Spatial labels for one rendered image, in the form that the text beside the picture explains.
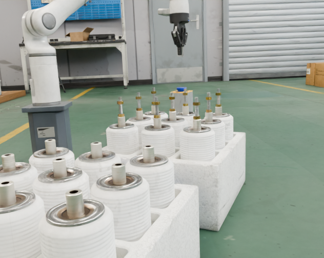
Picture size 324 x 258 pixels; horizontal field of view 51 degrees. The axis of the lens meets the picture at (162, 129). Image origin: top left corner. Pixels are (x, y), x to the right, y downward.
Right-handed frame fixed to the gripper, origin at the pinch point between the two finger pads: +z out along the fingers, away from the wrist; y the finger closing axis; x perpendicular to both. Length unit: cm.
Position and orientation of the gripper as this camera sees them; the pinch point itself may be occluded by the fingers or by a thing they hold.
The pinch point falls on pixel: (180, 51)
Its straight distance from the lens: 135.5
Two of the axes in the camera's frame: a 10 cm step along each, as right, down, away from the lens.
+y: 4.0, -2.0, 8.9
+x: -9.2, -0.4, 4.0
